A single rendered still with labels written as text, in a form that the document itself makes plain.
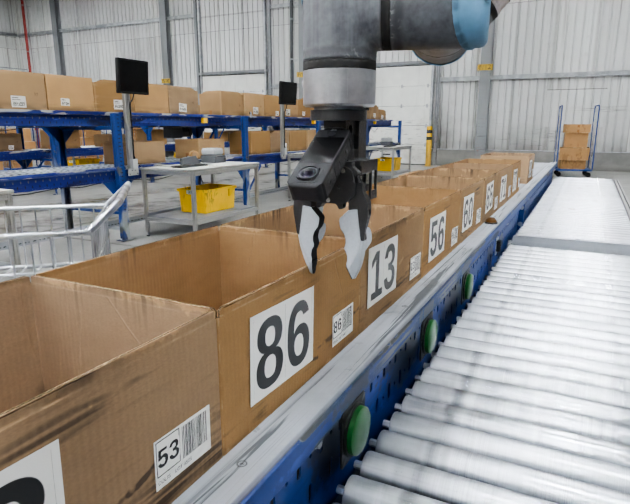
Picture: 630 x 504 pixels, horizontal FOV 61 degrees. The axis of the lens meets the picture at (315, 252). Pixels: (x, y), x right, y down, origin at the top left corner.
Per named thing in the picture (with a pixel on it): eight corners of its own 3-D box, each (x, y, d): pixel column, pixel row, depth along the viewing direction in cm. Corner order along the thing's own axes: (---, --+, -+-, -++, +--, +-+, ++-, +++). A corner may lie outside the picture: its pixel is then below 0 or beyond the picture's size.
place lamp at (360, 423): (354, 467, 74) (355, 421, 72) (346, 464, 74) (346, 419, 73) (373, 441, 80) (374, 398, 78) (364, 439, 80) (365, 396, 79)
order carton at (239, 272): (224, 458, 58) (218, 310, 54) (43, 398, 71) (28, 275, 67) (360, 335, 93) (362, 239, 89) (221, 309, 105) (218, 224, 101)
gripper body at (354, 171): (378, 202, 73) (381, 110, 70) (354, 211, 65) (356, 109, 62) (327, 199, 76) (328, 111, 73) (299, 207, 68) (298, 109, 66)
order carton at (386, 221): (359, 335, 92) (361, 239, 88) (221, 309, 105) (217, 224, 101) (422, 278, 127) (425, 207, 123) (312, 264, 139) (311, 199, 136)
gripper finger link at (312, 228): (329, 265, 76) (343, 203, 73) (309, 275, 71) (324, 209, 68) (310, 258, 77) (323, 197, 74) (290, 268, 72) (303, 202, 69)
